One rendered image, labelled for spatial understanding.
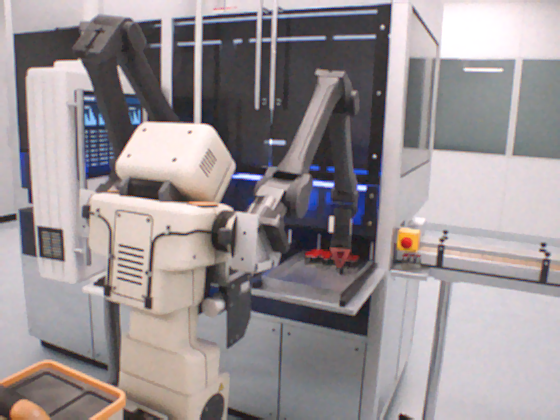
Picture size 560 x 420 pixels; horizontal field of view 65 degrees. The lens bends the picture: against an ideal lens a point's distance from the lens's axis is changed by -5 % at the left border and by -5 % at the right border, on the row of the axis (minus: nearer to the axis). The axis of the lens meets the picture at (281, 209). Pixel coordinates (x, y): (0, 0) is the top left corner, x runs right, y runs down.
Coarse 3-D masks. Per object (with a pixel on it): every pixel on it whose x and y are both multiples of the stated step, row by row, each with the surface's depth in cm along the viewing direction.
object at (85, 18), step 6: (84, 0) 161; (90, 0) 161; (96, 0) 162; (84, 6) 161; (90, 6) 161; (96, 6) 163; (84, 12) 162; (90, 12) 162; (96, 12) 163; (84, 18) 162; (90, 18) 162; (84, 24) 162; (60, 30) 160; (66, 30) 162
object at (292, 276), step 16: (272, 272) 151; (288, 272) 159; (304, 272) 159; (320, 272) 160; (352, 272) 160; (272, 288) 143; (288, 288) 141; (304, 288) 139; (320, 288) 136; (336, 288) 145
